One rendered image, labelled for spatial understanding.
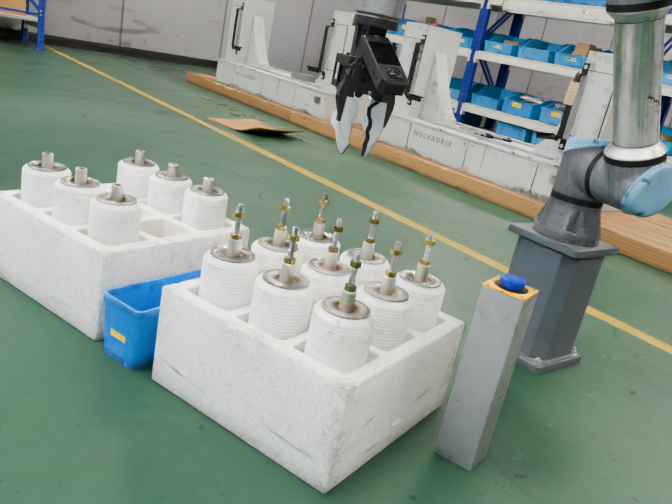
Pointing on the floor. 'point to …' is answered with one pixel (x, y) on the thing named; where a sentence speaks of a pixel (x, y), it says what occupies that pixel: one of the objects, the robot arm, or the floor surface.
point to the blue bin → (136, 319)
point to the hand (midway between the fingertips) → (355, 147)
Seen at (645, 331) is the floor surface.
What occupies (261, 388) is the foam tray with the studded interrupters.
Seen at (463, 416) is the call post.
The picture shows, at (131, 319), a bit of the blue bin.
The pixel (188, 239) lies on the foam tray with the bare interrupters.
